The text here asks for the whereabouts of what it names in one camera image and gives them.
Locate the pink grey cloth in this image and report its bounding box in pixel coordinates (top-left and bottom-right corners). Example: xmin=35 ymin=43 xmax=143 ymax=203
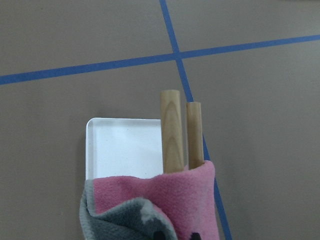
xmin=79 ymin=161 xmax=220 ymax=240

